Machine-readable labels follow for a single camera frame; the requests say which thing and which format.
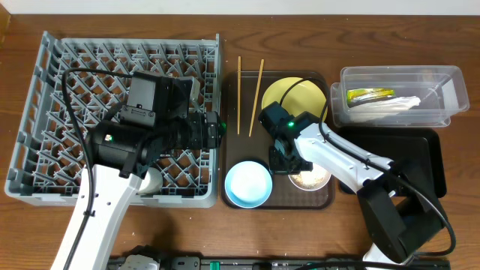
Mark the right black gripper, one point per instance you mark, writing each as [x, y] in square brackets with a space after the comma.
[277, 169]

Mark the black rectangular tray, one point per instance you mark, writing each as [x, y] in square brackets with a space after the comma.
[418, 145]

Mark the clear plastic waste bin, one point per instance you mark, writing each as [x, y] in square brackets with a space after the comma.
[441, 89]

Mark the rice and nuts pile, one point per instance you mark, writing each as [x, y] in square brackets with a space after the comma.
[312, 179]

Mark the wooden chopstick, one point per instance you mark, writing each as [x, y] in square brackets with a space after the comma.
[255, 100]
[239, 93]

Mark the white cup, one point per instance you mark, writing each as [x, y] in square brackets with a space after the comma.
[152, 183]

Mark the yellow round plate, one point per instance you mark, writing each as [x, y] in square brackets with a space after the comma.
[304, 97]

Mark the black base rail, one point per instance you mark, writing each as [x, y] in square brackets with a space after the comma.
[146, 257]

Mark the green yellow snack wrapper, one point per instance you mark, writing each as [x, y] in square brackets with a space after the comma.
[359, 96]

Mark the white bowl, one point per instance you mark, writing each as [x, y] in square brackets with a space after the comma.
[311, 182]

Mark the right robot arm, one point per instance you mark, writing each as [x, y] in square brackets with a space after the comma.
[400, 207]

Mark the grey plastic dish rack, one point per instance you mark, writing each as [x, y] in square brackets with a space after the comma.
[45, 168]

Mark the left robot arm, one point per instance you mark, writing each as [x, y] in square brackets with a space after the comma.
[117, 158]

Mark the dark brown serving tray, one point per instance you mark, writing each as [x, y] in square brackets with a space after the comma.
[237, 148]

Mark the light blue bowl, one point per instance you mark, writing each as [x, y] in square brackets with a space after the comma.
[248, 184]

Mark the white napkin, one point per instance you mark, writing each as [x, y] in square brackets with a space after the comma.
[380, 109]

